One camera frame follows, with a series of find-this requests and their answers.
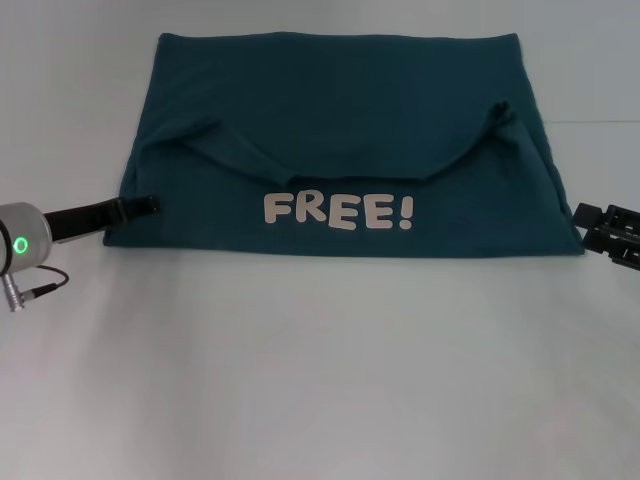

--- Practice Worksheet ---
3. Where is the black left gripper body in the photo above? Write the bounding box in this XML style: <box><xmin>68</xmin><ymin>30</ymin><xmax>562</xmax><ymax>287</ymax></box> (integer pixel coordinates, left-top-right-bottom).
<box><xmin>42</xmin><ymin>196</ymin><xmax>127</xmax><ymax>245</ymax></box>

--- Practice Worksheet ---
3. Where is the teal blue shirt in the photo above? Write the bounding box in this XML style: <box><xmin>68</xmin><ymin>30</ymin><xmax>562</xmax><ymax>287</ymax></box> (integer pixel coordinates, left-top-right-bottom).
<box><xmin>102</xmin><ymin>32</ymin><xmax>586</xmax><ymax>259</ymax></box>

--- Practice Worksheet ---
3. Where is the silver metal connector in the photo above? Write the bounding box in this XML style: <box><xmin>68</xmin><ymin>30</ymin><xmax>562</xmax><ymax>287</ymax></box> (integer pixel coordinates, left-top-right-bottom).
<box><xmin>1</xmin><ymin>273</ymin><xmax>32</xmax><ymax>314</ymax></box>

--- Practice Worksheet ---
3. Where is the dark reddish gripper cable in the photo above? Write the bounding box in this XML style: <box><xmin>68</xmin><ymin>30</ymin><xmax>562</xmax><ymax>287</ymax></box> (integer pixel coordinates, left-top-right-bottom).
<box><xmin>25</xmin><ymin>266</ymin><xmax>70</xmax><ymax>295</ymax></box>

